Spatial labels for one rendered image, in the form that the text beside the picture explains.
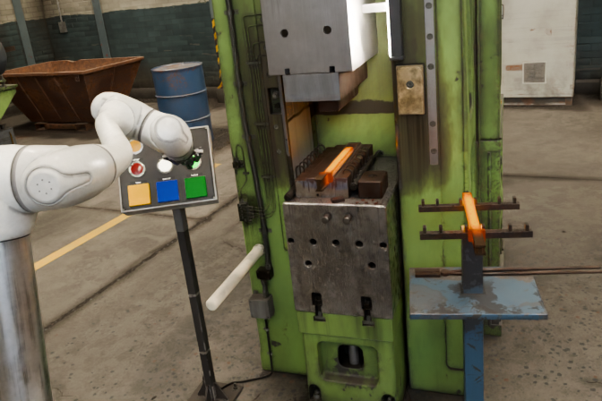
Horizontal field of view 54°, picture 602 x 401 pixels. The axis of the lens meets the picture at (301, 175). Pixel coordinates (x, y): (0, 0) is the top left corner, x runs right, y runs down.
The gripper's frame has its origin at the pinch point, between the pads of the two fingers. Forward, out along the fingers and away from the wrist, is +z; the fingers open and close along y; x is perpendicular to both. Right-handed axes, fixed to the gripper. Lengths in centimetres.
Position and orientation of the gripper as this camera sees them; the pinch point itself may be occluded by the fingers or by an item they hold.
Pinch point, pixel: (188, 163)
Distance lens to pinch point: 202.8
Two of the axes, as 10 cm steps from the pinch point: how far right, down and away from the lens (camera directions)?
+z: -0.4, 2.1, 9.8
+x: -1.4, -9.7, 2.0
